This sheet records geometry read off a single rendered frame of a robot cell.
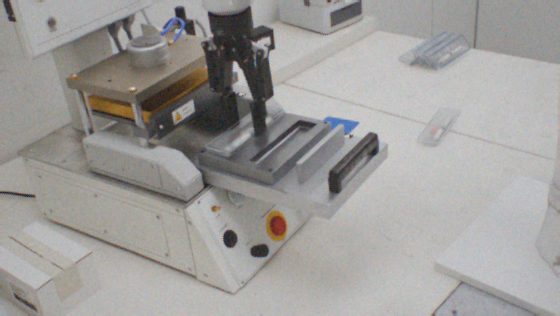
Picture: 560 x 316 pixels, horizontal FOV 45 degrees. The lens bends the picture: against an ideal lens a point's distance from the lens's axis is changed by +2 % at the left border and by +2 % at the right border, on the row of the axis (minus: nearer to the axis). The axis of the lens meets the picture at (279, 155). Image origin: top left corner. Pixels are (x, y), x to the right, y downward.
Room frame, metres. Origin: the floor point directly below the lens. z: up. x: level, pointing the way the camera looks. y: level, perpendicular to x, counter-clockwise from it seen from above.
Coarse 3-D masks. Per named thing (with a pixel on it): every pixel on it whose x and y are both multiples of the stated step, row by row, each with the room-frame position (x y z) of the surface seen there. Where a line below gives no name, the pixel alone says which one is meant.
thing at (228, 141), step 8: (272, 112) 1.15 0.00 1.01; (248, 120) 1.13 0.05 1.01; (232, 128) 1.10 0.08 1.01; (240, 128) 1.10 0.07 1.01; (248, 128) 1.10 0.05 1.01; (224, 136) 1.08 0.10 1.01; (232, 136) 1.07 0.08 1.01; (240, 136) 1.07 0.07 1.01; (248, 136) 1.07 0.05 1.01; (208, 144) 1.05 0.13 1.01; (216, 144) 1.05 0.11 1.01; (224, 144) 1.05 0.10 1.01; (232, 144) 1.04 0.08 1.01
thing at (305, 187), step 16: (336, 128) 1.05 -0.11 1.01; (320, 144) 1.00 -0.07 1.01; (336, 144) 1.04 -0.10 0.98; (352, 144) 1.06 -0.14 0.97; (384, 144) 1.05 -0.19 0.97; (304, 160) 0.95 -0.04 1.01; (320, 160) 0.99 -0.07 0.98; (336, 160) 1.01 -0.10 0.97; (368, 160) 1.00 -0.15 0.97; (208, 176) 1.02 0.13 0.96; (224, 176) 1.00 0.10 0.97; (240, 176) 0.99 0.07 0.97; (288, 176) 0.97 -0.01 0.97; (304, 176) 0.95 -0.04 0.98; (320, 176) 0.96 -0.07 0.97; (352, 176) 0.95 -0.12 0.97; (368, 176) 0.99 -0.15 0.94; (240, 192) 0.98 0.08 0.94; (256, 192) 0.96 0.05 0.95; (272, 192) 0.94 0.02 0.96; (288, 192) 0.92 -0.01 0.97; (304, 192) 0.92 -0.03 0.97; (320, 192) 0.91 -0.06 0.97; (352, 192) 0.94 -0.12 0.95; (304, 208) 0.90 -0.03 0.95; (320, 208) 0.88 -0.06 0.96; (336, 208) 0.89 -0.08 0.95
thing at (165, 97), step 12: (192, 72) 1.27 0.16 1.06; (204, 72) 1.26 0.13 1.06; (180, 84) 1.21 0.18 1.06; (192, 84) 1.21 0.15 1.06; (96, 96) 1.20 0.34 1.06; (156, 96) 1.17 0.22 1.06; (168, 96) 1.16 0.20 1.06; (180, 96) 1.16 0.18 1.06; (96, 108) 1.19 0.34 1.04; (108, 108) 1.17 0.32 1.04; (120, 108) 1.15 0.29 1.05; (144, 108) 1.12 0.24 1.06; (156, 108) 1.12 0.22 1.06; (120, 120) 1.15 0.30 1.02; (132, 120) 1.14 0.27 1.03; (144, 120) 1.11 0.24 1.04
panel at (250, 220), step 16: (208, 192) 1.02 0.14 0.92; (224, 192) 1.05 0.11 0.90; (208, 208) 1.00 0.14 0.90; (224, 208) 1.03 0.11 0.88; (240, 208) 1.05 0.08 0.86; (256, 208) 1.07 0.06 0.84; (272, 208) 1.10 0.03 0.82; (288, 208) 1.12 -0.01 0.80; (208, 224) 0.98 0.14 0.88; (224, 224) 1.01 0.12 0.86; (240, 224) 1.03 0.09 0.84; (256, 224) 1.05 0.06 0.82; (288, 224) 1.10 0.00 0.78; (224, 240) 0.98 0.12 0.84; (240, 240) 1.01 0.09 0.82; (256, 240) 1.03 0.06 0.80; (272, 240) 1.05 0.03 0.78; (224, 256) 0.97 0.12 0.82; (240, 256) 0.99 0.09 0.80; (240, 272) 0.97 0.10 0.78
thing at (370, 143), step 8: (368, 136) 1.01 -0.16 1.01; (376, 136) 1.02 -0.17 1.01; (360, 144) 0.99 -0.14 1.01; (368, 144) 0.99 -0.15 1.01; (376, 144) 1.01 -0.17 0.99; (352, 152) 0.96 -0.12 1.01; (360, 152) 0.97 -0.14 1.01; (368, 152) 0.99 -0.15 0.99; (376, 152) 1.01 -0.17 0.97; (344, 160) 0.94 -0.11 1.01; (352, 160) 0.94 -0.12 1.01; (360, 160) 0.96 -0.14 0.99; (336, 168) 0.92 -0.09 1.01; (344, 168) 0.92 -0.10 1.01; (352, 168) 0.94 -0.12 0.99; (336, 176) 0.90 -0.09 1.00; (344, 176) 0.92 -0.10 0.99; (328, 184) 0.91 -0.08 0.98; (336, 184) 0.90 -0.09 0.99; (336, 192) 0.90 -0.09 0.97
